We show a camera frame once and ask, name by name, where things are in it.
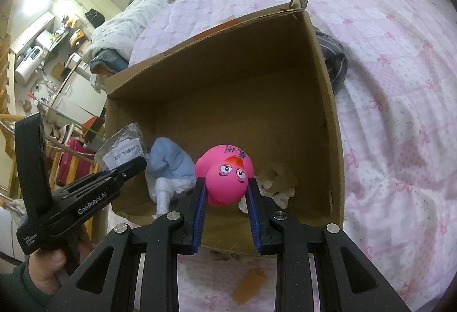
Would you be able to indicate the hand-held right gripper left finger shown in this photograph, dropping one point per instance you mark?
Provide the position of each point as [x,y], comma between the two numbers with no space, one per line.
[198,219]

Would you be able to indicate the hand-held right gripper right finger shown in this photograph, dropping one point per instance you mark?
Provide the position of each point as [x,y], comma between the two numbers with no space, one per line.
[255,219]

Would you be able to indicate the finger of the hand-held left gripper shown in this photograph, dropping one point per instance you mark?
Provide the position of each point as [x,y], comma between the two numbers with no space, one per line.
[125,171]
[101,174]

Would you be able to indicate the clear plastic bag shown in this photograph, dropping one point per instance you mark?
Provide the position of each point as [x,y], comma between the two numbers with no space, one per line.
[121,144]

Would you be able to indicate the small white fluffy piece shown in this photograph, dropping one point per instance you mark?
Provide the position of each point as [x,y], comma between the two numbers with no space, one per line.
[164,205]

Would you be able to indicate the white fluffy sock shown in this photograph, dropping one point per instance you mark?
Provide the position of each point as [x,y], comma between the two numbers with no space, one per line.
[178,185]

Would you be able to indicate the pink rubber duck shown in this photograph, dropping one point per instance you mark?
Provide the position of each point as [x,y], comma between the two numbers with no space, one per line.
[225,183]

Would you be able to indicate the cream plush piece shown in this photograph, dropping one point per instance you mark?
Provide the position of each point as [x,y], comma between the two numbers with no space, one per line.
[278,180]

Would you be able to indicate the blue fluffy cloth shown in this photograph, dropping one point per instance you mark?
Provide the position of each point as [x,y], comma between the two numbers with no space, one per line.
[171,162]

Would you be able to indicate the cardboard box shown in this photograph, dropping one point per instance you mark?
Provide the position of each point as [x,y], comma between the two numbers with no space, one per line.
[250,112]

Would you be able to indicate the person's left forearm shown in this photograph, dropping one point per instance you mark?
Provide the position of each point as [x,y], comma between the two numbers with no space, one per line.
[18,292]

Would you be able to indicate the person's left hand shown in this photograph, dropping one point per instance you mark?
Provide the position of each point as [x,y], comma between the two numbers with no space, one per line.
[46,265]

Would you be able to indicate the red yellow bag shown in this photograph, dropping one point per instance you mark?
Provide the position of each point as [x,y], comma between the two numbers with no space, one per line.
[71,158]

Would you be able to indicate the wooden drying rack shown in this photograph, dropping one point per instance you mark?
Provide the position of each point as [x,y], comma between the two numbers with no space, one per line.
[21,117]

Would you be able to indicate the brown cardboard scrap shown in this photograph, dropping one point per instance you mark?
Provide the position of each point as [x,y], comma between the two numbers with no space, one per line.
[250,285]

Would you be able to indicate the white water heater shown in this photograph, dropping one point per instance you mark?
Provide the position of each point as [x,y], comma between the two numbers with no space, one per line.
[26,69]

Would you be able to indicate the teal cloth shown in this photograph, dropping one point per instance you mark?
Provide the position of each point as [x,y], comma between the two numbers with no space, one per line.
[107,60]

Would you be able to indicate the white floral quilt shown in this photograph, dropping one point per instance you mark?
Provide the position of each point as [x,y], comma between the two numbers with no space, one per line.
[121,30]

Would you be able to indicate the dark grey cloth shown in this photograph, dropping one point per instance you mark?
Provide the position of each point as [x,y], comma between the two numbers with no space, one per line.
[335,62]

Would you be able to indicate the pink bow print quilt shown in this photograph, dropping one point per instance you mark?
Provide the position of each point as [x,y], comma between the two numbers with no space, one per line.
[392,101]

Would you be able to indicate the cluttered wall shelf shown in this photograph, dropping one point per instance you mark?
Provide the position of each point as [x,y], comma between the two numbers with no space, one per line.
[68,31]

